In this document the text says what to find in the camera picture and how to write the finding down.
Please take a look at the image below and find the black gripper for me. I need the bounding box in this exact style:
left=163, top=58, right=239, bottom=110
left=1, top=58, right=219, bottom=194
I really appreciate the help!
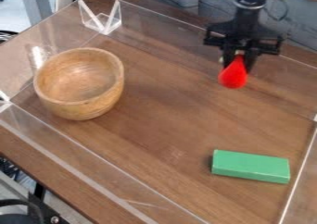
left=203, top=5, right=285, bottom=72

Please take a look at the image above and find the red felt fruit green leaf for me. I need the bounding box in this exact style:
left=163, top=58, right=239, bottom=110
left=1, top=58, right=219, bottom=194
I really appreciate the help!
left=218, top=54, right=247, bottom=89

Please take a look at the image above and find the wooden bowl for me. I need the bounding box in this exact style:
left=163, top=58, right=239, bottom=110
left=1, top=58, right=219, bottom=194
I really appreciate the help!
left=33, top=47, right=126, bottom=120

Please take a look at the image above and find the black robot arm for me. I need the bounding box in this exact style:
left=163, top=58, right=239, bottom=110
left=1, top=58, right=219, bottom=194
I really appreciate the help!
left=203, top=0, right=285, bottom=72

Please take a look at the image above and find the green rectangular block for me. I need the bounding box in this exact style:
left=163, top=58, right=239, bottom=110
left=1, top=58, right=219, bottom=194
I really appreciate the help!
left=210, top=150, right=292, bottom=184

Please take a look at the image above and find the black clamp under table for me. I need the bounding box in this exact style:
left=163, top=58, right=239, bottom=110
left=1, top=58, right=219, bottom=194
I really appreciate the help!
left=0, top=196, right=72, bottom=224

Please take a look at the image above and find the clear acrylic corner bracket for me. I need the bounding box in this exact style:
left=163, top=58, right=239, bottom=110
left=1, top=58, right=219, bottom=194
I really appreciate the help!
left=77, top=0, right=122, bottom=35

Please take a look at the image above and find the clear acrylic tray enclosure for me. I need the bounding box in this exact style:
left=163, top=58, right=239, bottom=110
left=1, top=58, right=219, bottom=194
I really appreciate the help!
left=0, top=0, right=317, bottom=224

